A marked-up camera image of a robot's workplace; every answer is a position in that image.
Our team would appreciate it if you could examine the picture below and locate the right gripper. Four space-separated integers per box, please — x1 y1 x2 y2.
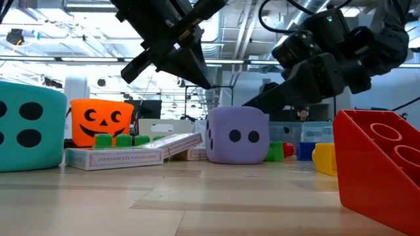
242 52 373 115

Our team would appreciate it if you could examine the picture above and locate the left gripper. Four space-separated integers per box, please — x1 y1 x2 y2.
110 0 227 90

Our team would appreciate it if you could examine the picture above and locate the purple foam die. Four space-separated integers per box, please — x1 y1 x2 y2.
205 106 271 165

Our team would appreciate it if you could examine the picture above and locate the yellow toy brick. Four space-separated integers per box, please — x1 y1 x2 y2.
311 142 338 177

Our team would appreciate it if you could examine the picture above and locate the long green toy brick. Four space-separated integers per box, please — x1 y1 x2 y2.
94 133 167 148

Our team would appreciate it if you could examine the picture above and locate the teal foam die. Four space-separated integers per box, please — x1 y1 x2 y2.
0 81 68 173

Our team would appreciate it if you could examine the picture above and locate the person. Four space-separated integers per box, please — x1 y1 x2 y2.
297 106 311 123

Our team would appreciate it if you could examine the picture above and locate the black monitor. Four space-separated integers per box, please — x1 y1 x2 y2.
126 100 163 121

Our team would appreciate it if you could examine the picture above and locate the white plastic bin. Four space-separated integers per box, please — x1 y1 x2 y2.
137 118 197 138

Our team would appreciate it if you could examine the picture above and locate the large red toy brick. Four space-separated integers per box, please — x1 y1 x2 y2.
282 142 295 158

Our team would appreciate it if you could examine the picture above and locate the blue toy brick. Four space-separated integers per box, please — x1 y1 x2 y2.
296 142 317 161

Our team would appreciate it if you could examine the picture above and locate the long ceiling light strip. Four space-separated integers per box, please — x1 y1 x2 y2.
0 56 286 66

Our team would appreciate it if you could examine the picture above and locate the white building column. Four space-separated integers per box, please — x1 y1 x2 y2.
64 75 90 142

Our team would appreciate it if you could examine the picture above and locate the orange pumpkin bucket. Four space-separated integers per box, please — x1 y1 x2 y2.
70 98 135 148

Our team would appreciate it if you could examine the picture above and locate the black ceiling lamp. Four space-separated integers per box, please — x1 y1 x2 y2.
6 28 26 46

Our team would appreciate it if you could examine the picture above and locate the silver ventilation duct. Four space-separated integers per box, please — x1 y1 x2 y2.
262 0 331 62
196 0 227 62

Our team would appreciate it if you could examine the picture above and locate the black right camera cable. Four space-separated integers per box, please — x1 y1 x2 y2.
257 0 332 35

